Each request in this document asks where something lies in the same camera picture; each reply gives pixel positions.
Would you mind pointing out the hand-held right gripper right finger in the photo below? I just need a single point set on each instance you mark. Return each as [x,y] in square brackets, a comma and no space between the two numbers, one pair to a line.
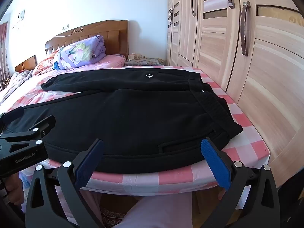
[216,163]

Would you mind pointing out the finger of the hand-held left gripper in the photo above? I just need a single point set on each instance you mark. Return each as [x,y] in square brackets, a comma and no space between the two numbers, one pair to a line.
[35,130]
[13,113]

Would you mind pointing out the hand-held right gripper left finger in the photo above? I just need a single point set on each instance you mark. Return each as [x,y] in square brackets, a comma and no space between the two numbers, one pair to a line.
[89,161]

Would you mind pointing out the black pants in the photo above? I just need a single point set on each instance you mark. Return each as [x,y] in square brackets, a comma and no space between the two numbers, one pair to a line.
[133,114]

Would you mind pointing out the person's left hand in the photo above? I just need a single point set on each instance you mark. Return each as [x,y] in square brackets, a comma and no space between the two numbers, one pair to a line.
[13,188]

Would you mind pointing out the grey patterned blanket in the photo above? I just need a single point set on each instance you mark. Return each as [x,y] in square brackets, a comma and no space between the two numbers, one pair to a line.
[16,79]

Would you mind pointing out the red white checkered cloth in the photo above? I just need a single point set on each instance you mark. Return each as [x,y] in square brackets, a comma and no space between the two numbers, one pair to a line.
[237,128]

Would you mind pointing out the small wooden headboard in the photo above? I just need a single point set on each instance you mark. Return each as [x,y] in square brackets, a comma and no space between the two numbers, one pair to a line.
[26,64]

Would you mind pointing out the orange floral pillow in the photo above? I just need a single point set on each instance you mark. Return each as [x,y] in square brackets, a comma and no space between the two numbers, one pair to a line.
[45,66]

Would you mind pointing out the red patterned curtain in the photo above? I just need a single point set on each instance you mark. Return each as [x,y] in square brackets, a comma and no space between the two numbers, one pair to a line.
[3,57]

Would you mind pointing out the person's leg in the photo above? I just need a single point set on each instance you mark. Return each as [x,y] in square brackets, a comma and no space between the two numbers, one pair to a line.
[156,211]

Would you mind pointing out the purple floral pillow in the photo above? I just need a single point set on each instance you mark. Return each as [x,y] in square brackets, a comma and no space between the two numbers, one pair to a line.
[79,52]

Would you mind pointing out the white air conditioner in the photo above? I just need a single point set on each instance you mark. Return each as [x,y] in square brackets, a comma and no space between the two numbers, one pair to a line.
[18,19]

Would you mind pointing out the pink bed sheet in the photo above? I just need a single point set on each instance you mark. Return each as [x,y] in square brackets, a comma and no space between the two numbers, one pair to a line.
[111,61]

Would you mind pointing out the light wooden wardrobe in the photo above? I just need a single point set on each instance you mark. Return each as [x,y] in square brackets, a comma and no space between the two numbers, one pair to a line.
[261,64]

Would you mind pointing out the cloth-covered nightstand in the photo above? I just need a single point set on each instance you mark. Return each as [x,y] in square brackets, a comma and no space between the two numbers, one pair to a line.
[144,62]

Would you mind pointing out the wooden bed headboard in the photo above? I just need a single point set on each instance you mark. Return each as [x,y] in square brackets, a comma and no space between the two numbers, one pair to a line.
[99,29]

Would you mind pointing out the white wall socket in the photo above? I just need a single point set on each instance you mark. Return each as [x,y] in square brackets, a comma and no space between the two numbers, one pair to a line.
[65,26]

